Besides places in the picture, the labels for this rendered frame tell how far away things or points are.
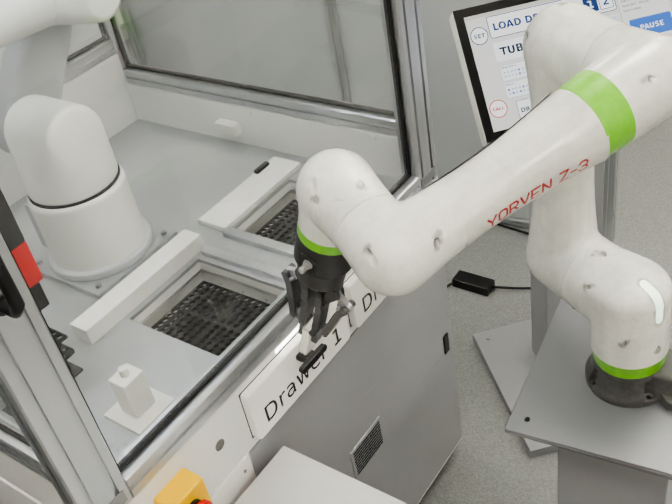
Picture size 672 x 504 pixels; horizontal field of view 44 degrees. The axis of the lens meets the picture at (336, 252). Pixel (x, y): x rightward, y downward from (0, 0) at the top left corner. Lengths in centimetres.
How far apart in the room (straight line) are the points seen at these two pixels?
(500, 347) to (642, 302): 135
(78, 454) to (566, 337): 92
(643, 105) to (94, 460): 88
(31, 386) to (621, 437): 95
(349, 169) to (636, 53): 40
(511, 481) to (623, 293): 112
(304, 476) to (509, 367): 125
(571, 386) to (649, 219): 178
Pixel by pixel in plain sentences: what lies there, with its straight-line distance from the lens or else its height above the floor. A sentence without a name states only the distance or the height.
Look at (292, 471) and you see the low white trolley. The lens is 153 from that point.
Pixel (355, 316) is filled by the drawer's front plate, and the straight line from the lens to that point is 165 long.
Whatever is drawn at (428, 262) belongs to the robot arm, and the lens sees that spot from 104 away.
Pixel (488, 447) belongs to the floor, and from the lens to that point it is 249.
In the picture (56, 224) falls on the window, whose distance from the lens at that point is 109.
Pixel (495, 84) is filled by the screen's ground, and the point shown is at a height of 106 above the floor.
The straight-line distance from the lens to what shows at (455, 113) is 308.
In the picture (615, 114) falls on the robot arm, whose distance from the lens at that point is 114.
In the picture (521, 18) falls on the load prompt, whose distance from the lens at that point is 200.
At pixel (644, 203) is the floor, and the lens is 338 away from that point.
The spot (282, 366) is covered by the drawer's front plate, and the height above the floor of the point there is 92.
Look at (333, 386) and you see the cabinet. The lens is 169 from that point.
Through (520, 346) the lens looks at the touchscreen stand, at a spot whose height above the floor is 4.
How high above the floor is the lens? 194
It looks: 37 degrees down
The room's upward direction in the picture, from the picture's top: 11 degrees counter-clockwise
